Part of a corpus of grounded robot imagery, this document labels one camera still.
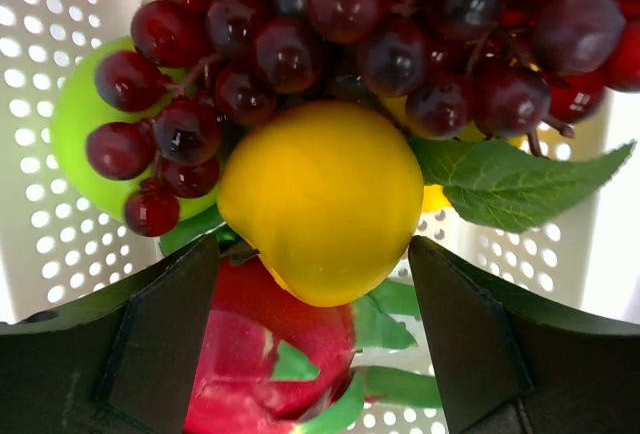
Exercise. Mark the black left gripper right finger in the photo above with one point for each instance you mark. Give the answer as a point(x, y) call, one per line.
point(510, 361)

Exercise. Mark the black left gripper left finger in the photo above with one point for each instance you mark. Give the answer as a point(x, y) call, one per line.
point(119, 360)

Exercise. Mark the yellow lemon toy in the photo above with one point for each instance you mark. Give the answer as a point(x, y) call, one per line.
point(329, 194)

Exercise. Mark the red dragon fruit toy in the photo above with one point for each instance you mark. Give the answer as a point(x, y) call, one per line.
point(270, 363)

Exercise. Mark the green fabric grape leaf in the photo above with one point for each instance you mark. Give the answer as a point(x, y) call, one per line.
point(494, 184)

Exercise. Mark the green apple toy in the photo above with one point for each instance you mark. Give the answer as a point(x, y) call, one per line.
point(80, 110)

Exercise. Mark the dark purple grape bunch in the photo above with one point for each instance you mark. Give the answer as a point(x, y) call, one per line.
point(463, 70)

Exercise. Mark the white perforated plastic basket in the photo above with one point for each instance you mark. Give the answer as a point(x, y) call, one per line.
point(57, 247)

